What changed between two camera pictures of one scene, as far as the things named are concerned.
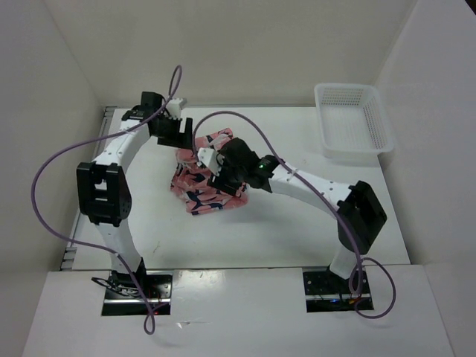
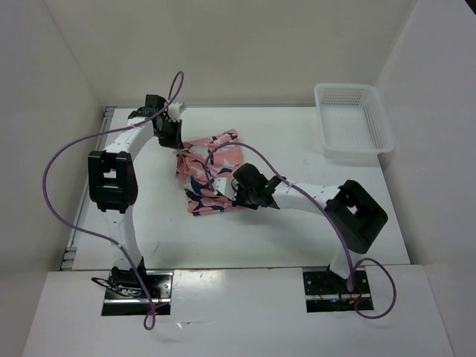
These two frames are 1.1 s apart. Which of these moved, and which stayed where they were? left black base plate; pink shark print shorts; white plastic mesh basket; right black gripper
Moved: pink shark print shorts; right black gripper
Stayed: white plastic mesh basket; left black base plate
